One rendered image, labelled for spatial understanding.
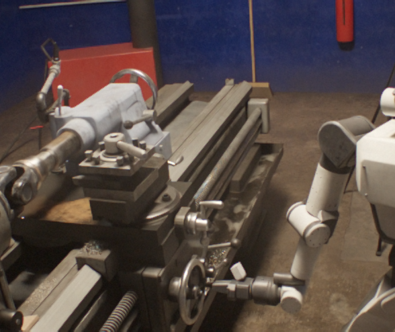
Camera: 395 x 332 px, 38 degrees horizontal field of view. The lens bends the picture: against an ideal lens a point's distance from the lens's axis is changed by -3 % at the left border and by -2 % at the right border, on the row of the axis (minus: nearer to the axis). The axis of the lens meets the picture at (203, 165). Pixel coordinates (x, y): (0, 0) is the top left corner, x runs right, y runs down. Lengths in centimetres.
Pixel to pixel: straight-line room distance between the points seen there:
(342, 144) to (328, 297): 149
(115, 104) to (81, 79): 269
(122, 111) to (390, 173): 110
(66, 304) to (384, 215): 86
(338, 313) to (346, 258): 47
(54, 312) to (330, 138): 86
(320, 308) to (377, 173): 150
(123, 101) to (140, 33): 262
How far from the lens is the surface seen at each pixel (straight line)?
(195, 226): 181
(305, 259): 174
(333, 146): 156
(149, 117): 224
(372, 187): 147
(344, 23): 552
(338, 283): 302
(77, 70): 479
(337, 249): 328
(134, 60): 472
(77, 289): 167
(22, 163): 176
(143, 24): 476
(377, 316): 168
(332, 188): 162
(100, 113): 204
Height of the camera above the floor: 176
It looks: 24 degrees down
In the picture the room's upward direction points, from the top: 6 degrees counter-clockwise
